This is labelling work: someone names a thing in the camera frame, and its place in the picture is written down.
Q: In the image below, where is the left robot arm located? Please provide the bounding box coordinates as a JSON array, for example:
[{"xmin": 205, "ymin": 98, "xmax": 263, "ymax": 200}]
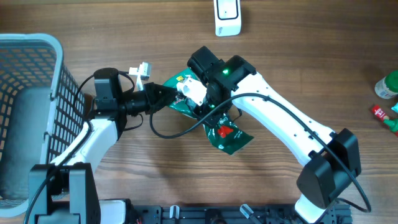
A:
[{"xmin": 24, "ymin": 68, "xmax": 178, "ymax": 223}]

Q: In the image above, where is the grey plastic mesh basket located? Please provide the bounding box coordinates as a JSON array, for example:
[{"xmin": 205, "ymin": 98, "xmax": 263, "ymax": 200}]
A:
[{"xmin": 1, "ymin": 34, "xmax": 85, "ymax": 218}]

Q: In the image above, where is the red snack stick packet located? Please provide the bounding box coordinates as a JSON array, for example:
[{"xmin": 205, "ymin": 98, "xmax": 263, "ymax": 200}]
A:
[{"xmin": 371, "ymin": 105, "xmax": 393, "ymax": 129}]

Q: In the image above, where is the yellow red sauce bottle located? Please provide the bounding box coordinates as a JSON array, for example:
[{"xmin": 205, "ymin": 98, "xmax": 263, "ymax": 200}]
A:
[{"xmin": 383, "ymin": 119, "xmax": 398, "ymax": 136}]

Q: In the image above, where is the green lid glass jar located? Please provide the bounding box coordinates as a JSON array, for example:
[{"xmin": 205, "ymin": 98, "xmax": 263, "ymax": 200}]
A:
[{"xmin": 374, "ymin": 70, "xmax": 398, "ymax": 99}]

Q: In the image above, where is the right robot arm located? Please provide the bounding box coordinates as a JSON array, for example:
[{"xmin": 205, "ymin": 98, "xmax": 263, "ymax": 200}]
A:
[{"xmin": 187, "ymin": 46, "xmax": 361, "ymax": 223}]

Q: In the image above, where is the mint wet wipes pack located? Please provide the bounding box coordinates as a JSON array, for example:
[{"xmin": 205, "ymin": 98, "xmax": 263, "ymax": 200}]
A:
[{"xmin": 391, "ymin": 103, "xmax": 398, "ymax": 113}]

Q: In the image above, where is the green 3M gloves packet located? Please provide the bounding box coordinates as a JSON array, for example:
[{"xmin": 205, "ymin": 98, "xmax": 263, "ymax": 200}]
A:
[{"xmin": 163, "ymin": 68, "xmax": 254, "ymax": 155}]

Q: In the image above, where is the white barcode scanner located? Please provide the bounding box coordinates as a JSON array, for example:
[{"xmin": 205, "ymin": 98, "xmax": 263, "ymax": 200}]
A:
[{"xmin": 213, "ymin": 0, "xmax": 242, "ymax": 37}]

